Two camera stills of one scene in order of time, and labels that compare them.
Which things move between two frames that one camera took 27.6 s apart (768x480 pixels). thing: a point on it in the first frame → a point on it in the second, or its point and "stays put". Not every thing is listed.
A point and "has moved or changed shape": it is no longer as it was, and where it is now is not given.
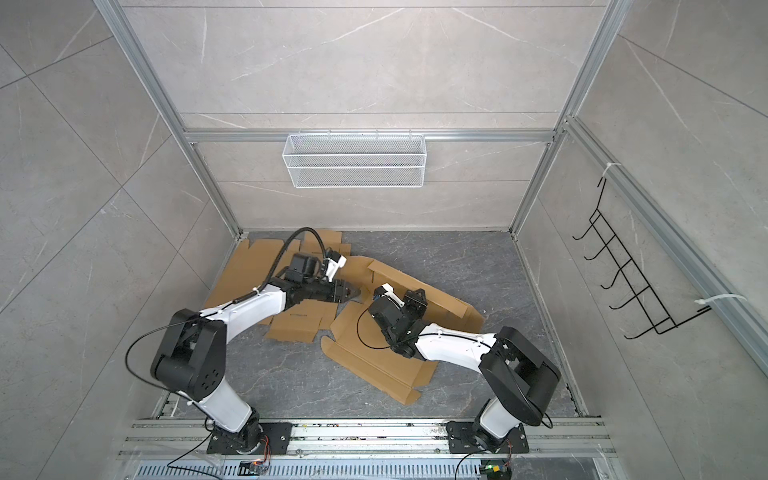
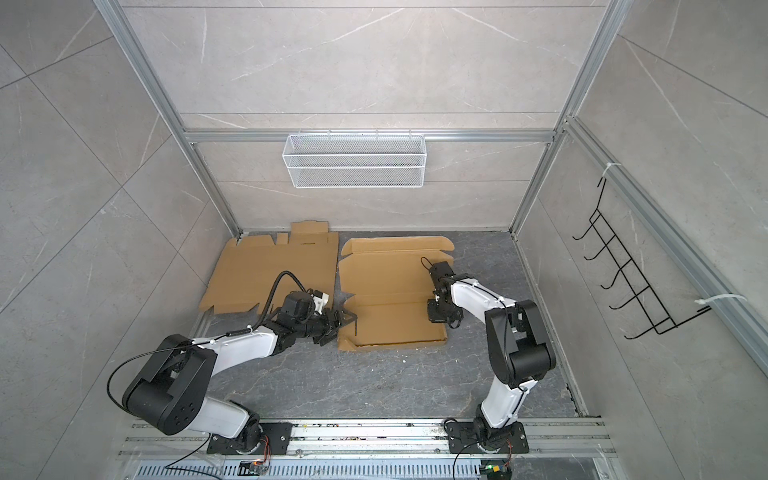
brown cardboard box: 357,339 has moved or changed shape
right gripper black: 419,306 → 433,314
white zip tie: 703,301 stays put
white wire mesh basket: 354,161 stays put
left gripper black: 338,293 → 333,325
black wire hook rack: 660,319 stays put
